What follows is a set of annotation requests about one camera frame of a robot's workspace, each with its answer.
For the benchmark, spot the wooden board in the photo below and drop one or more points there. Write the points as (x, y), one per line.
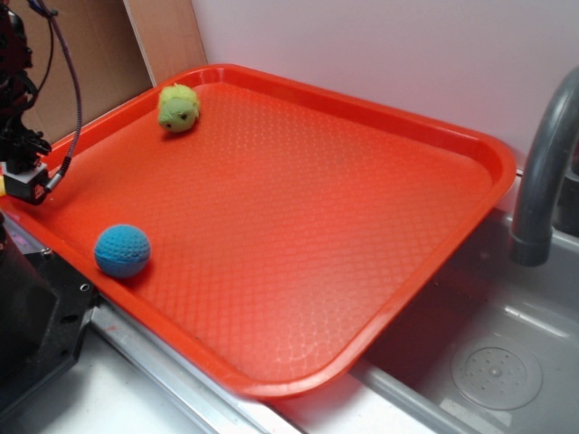
(168, 36)

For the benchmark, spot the grey camera box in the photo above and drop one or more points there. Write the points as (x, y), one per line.
(28, 186)

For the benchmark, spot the round sink drain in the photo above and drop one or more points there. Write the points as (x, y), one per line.
(496, 373)

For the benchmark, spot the green plush toy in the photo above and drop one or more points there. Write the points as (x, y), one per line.
(178, 108)

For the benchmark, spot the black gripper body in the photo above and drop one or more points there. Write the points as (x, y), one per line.
(21, 147)

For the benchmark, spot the brown cardboard panel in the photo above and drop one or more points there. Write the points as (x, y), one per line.
(105, 56)

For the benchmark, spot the red plastic tray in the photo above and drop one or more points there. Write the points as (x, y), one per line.
(288, 227)

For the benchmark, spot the grey plastic sink basin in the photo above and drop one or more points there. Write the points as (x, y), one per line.
(403, 383)

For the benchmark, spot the blue foam ball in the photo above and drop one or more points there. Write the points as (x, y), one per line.
(122, 251)

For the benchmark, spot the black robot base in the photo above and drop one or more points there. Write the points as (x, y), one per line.
(45, 303)

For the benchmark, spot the grey sink faucet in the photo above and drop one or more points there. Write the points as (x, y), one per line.
(547, 197)

